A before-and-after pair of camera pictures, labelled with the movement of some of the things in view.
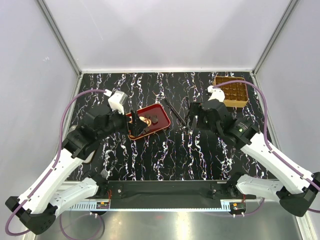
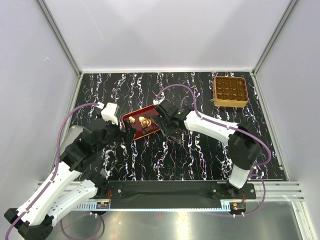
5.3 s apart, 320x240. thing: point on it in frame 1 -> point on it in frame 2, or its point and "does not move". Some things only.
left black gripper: (136, 128) -> (126, 136)
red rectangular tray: (155, 116) does not move
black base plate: (200, 193) does not move
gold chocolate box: (235, 94) does not move
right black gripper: (195, 109) -> (160, 121)
